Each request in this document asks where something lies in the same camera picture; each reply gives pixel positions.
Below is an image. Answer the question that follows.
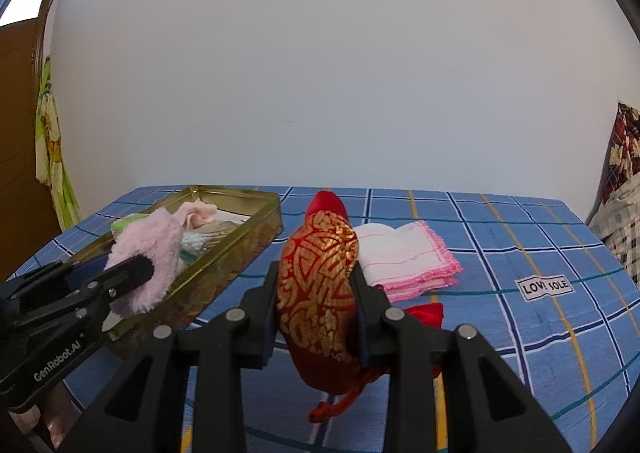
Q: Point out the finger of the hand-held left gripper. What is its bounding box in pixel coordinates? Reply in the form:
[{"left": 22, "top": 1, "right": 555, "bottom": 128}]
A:
[
  {"left": 15, "top": 254, "right": 157, "bottom": 334},
  {"left": 0, "top": 260, "right": 108, "bottom": 306}
]

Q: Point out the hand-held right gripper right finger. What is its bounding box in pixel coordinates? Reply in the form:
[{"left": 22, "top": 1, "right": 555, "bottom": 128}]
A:
[{"left": 350, "top": 263, "right": 573, "bottom": 453}]

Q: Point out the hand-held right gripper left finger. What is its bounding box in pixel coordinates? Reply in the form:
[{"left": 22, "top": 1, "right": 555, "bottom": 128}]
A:
[{"left": 60, "top": 260, "right": 281, "bottom": 453}]

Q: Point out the pink fluffy plush item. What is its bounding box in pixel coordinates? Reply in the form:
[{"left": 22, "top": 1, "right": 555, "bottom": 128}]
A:
[{"left": 105, "top": 208, "right": 183, "bottom": 318}]

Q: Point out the gold tin box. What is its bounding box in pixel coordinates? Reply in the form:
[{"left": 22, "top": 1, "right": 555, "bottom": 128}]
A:
[{"left": 65, "top": 186, "right": 286, "bottom": 359}]

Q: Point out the red gold brocade pouch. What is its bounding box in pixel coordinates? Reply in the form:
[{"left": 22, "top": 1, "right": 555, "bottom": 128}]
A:
[{"left": 276, "top": 190, "right": 391, "bottom": 424}]

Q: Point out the pale pink soft cloth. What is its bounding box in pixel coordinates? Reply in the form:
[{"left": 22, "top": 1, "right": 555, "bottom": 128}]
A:
[{"left": 177, "top": 200, "right": 219, "bottom": 230}]

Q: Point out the green packet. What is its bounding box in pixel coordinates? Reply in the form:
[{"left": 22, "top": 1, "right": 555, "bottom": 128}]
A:
[{"left": 110, "top": 214, "right": 151, "bottom": 236}]

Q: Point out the small red satin pouch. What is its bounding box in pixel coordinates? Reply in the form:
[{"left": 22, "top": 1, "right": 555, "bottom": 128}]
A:
[{"left": 400, "top": 303, "right": 445, "bottom": 334}]

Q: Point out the pink-edged white handkerchief stack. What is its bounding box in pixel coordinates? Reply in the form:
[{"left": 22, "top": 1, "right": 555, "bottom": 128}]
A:
[{"left": 352, "top": 220, "right": 462, "bottom": 304}]

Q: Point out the pale green striped cloth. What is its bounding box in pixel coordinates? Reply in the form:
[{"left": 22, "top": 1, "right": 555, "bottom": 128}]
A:
[{"left": 180, "top": 222, "right": 246, "bottom": 264}]

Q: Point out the green floral hanging cloth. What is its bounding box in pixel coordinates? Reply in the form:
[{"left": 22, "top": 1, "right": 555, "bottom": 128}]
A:
[{"left": 34, "top": 56, "right": 82, "bottom": 231}]

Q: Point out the blue plaid bed sheet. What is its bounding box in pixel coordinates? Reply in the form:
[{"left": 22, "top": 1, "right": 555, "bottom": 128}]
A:
[{"left": 0, "top": 184, "right": 640, "bottom": 453}]

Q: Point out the brown wooden door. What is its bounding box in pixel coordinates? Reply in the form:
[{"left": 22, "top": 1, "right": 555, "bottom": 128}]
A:
[{"left": 0, "top": 0, "right": 68, "bottom": 284}]

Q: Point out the white sheet label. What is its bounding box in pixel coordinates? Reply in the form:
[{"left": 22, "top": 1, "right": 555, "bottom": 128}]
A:
[{"left": 515, "top": 275, "right": 572, "bottom": 303}]

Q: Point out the black white checked cloth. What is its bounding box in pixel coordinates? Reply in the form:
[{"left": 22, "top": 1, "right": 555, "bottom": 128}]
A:
[{"left": 587, "top": 176, "right": 640, "bottom": 284}]

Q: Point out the dark red patterned quilt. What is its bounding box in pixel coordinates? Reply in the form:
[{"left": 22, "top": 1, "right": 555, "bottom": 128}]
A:
[{"left": 597, "top": 102, "right": 640, "bottom": 206}]

